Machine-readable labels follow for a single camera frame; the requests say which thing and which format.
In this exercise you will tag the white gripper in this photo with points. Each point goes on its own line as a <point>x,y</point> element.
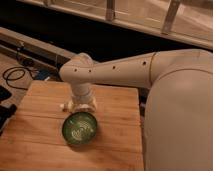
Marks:
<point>83,98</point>

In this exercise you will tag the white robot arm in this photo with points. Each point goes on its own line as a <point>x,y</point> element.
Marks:
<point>178,123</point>

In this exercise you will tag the green ceramic bowl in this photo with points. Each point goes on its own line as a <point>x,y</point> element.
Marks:
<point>79,128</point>

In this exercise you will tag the blue object on floor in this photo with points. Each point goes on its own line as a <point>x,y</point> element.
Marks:
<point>42,75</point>

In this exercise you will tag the black device at left edge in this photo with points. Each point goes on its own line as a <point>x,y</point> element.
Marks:
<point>5,112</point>

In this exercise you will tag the window frame with posts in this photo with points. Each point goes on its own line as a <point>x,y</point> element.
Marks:
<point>187,21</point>

